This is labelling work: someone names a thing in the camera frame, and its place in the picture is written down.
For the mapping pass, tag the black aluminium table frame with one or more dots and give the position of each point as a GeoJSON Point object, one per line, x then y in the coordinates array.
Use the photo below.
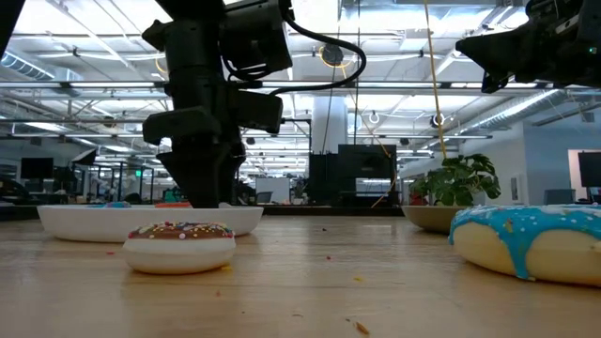
{"type": "Point", "coordinates": [328, 211]}

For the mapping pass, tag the green leafy plant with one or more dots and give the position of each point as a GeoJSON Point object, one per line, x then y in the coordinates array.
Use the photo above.
{"type": "Point", "coordinates": [460, 183]}

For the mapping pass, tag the small chocolate sprinkle donut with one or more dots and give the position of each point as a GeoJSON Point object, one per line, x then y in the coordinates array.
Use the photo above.
{"type": "Point", "coordinates": [178, 253]}

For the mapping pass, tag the white plate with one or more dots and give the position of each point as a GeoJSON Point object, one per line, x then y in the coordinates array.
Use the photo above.
{"type": "Point", "coordinates": [84, 225]}

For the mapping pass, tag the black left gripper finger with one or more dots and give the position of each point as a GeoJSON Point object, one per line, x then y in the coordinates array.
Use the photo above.
{"type": "Point", "coordinates": [202, 178]}
{"type": "Point", "coordinates": [235, 173]}

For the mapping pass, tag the small red-iced donut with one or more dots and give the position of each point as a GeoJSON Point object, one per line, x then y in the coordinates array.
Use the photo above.
{"type": "Point", "coordinates": [171, 205]}

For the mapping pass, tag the black computer monitor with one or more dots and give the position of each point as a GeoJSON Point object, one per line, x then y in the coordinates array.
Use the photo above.
{"type": "Point", "coordinates": [36, 168]}
{"type": "Point", "coordinates": [590, 169]}

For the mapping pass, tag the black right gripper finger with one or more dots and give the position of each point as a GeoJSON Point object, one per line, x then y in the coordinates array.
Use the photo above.
{"type": "Point", "coordinates": [495, 82]}
{"type": "Point", "coordinates": [497, 49]}

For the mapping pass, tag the white building column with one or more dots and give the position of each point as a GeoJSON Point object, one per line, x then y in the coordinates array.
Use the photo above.
{"type": "Point", "coordinates": [328, 127]}

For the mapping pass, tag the silver ventilation duct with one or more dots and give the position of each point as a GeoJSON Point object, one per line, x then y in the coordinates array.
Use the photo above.
{"type": "Point", "coordinates": [23, 66]}
{"type": "Point", "coordinates": [516, 110]}

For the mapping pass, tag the black cabinet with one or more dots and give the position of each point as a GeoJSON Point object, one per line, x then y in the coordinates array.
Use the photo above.
{"type": "Point", "coordinates": [347, 164]}

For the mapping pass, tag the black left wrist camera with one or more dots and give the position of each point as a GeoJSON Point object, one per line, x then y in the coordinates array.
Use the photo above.
{"type": "Point", "coordinates": [258, 110]}

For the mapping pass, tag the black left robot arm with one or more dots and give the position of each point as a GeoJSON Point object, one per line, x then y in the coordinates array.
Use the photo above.
{"type": "Point", "coordinates": [253, 37]}

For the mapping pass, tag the black gantry frame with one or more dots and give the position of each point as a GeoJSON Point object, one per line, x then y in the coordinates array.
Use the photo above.
{"type": "Point", "coordinates": [296, 120]}

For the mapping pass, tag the white board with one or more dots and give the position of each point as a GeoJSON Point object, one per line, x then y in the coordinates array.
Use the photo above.
{"type": "Point", "coordinates": [272, 190]}

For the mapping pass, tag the tan bowl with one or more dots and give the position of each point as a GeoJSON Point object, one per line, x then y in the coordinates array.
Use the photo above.
{"type": "Point", "coordinates": [429, 218]}

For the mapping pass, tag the small blue-iced donut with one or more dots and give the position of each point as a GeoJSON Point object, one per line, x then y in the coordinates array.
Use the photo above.
{"type": "Point", "coordinates": [112, 205]}

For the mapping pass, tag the large blue-iced donut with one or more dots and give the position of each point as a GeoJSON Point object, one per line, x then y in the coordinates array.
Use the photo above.
{"type": "Point", "coordinates": [540, 225]}

